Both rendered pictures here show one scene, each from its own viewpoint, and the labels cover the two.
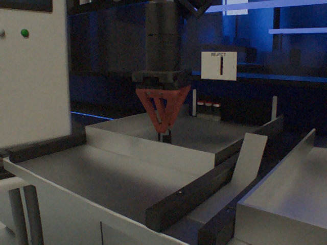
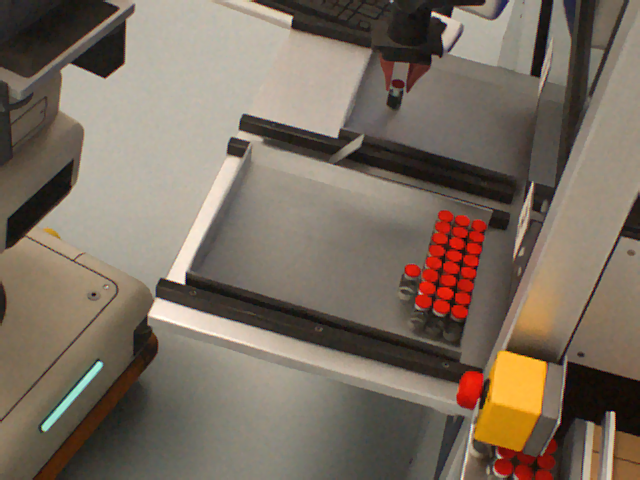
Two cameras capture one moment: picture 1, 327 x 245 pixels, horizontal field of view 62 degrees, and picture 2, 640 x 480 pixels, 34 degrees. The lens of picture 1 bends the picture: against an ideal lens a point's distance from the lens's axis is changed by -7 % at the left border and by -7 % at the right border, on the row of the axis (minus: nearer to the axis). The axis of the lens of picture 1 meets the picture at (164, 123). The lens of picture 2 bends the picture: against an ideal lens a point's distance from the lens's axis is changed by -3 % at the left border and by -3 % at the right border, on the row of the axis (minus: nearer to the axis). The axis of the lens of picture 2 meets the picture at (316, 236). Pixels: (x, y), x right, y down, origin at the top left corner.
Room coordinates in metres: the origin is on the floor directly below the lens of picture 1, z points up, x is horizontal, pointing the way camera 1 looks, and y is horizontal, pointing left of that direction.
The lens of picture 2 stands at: (-0.25, -1.07, 1.85)
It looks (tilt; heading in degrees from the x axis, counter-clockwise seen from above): 44 degrees down; 59
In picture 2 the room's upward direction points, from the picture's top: 11 degrees clockwise
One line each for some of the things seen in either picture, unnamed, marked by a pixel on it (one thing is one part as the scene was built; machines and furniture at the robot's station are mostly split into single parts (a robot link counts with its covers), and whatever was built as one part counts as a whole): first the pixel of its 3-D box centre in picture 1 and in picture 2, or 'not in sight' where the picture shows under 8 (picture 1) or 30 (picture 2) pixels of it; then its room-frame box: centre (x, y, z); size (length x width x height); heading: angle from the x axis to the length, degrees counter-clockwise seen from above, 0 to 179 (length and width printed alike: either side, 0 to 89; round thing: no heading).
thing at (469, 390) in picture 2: not in sight; (475, 391); (0.27, -0.58, 0.99); 0.04 x 0.04 x 0.04; 53
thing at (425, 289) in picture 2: not in sight; (431, 268); (0.36, -0.34, 0.90); 0.18 x 0.02 x 0.05; 52
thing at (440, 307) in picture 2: not in sight; (448, 273); (0.38, -0.35, 0.90); 0.18 x 0.02 x 0.05; 52
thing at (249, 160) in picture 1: (232, 171); (311, 142); (0.30, -0.08, 0.91); 0.14 x 0.03 x 0.06; 142
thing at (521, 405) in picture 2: not in sight; (517, 402); (0.30, -0.60, 1.00); 0.08 x 0.07 x 0.07; 143
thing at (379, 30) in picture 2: (163, 58); (409, 24); (0.47, 0.00, 1.03); 0.10 x 0.07 x 0.07; 157
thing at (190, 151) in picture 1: (196, 128); (466, 116); (0.57, -0.06, 0.90); 0.34 x 0.26 x 0.04; 143
